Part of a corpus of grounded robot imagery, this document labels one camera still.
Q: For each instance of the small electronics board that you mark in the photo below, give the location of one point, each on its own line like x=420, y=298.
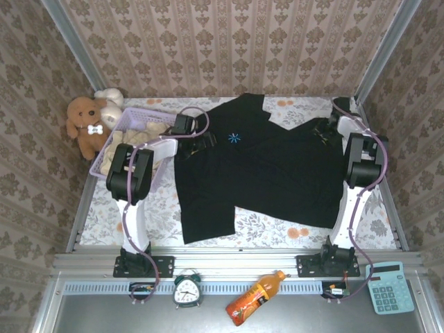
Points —
x=142, y=288
x=335, y=290

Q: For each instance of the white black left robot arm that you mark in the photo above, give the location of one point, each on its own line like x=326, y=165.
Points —
x=135, y=222

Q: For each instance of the light blue calculator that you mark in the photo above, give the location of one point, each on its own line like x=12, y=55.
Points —
x=390, y=289

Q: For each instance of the white plush toy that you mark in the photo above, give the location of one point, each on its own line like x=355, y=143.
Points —
x=111, y=114

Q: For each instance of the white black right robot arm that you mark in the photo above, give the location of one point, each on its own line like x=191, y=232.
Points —
x=347, y=215

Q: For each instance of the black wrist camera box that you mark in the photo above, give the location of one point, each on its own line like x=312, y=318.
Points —
x=185, y=124
x=342, y=104

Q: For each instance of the floral print tablecloth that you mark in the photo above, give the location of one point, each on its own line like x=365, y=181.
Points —
x=270, y=229

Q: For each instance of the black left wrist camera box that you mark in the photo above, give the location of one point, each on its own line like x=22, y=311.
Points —
x=185, y=124

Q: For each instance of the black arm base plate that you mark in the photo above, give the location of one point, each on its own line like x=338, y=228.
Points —
x=307, y=267
x=163, y=267

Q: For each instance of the orange juice bottle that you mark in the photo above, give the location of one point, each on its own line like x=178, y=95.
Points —
x=251, y=300

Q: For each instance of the grey metal shelf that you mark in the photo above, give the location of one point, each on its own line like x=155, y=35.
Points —
x=104, y=315

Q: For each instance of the black t-shirt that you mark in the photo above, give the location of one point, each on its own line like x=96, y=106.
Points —
x=260, y=173

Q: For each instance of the aluminium frame post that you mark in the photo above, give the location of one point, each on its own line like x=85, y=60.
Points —
x=74, y=45
x=386, y=48

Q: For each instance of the aluminium front rail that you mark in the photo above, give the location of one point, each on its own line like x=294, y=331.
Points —
x=225, y=258

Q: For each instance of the aluminium side rail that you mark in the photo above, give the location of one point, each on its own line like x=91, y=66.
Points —
x=73, y=239
x=398, y=222

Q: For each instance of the purple plastic laundry basket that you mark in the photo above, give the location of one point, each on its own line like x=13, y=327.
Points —
x=138, y=116

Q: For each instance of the brown plush dog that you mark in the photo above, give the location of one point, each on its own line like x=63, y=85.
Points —
x=86, y=135

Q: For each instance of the green twin-bell alarm clock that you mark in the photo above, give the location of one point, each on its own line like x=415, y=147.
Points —
x=187, y=293

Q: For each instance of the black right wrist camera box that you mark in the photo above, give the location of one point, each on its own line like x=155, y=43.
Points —
x=342, y=104

